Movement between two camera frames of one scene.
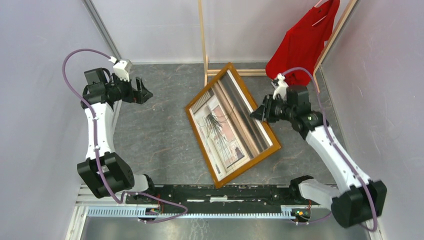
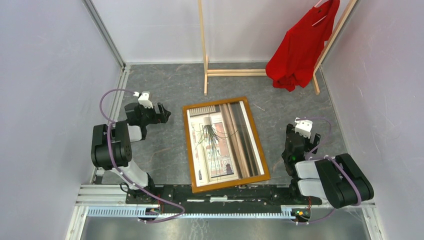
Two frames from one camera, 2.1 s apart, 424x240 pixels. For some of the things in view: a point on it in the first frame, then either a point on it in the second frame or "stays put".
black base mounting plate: x=148 y=201 stays put
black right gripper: x=268 y=103 to x=309 y=146
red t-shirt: x=301 y=46 stays put
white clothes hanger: x=316 y=6 stays put
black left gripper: x=141 y=95 to x=162 y=117
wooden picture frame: x=231 y=141 to x=231 y=183
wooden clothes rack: x=349 y=8 stays put
